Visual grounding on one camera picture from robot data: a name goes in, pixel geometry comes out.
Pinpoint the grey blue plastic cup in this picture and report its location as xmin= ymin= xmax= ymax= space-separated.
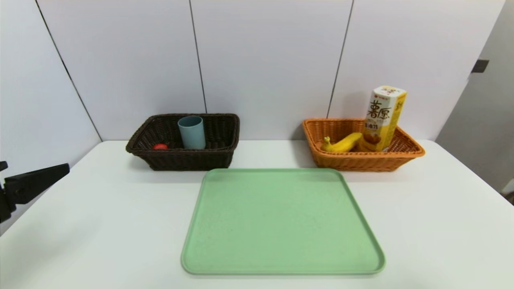
xmin=178 ymin=116 xmax=206 ymax=150

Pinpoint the yellow banana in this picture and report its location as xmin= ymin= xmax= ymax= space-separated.
xmin=320 ymin=132 xmax=364 ymax=153

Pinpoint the yellow white snack carton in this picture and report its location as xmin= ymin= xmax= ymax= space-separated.
xmin=363 ymin=85 xmax=408 ymax=152

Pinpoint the dark brown wicker basket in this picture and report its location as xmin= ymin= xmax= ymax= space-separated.
xmin=126 ymin=114 xmax=240 ymax=171

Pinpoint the orange wicker basket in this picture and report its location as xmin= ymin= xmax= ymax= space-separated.
xmin=303 ymin=118 xmax=426 ymax=172

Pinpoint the light green plastic tray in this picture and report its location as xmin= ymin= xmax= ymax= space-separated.
xmin=181 ymin=168 xmax=386 ymax=276

